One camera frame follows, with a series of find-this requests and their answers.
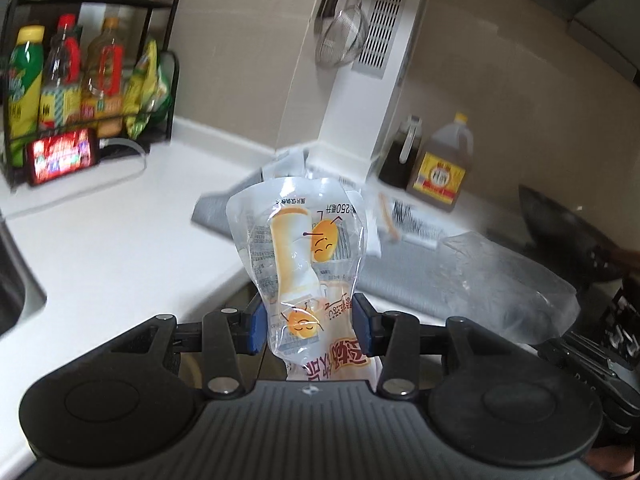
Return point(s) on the black wire spice rack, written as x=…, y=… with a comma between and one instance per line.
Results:
x=82, y=80

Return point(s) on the black wok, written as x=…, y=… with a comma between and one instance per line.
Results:
x=587, y=253

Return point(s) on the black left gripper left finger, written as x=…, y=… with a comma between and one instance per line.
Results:
x=254, y=326

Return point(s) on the clear plastic bag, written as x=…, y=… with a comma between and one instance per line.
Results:
x=511, y=295

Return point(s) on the yellow green seasoning packets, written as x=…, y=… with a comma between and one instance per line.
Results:
x=147, y=96

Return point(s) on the silver wall vent grille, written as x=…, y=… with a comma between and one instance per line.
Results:
x=384, y=21

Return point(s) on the green yellow bottle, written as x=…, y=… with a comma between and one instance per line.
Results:
x=25, y=79

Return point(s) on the dark soy sauce dispenser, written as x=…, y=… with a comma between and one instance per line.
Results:
x=401, y=154

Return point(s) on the smartphone with lit screen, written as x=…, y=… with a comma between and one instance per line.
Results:
x=57, y=156

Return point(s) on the steel mesh strainer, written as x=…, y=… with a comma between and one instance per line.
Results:
x=342, y=28

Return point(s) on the sauce bottle red cap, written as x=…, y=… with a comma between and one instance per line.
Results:
x=60, y=92

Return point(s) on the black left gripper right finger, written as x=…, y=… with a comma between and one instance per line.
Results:
x=367, y=325

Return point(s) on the oil bottle red label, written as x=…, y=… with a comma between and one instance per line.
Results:
x=101, y=89

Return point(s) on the clear yellow bun wrapper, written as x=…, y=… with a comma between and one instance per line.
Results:
x=314, y=337

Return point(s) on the large vinegar jug yellow cap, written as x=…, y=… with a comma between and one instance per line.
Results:
x=442, y=163

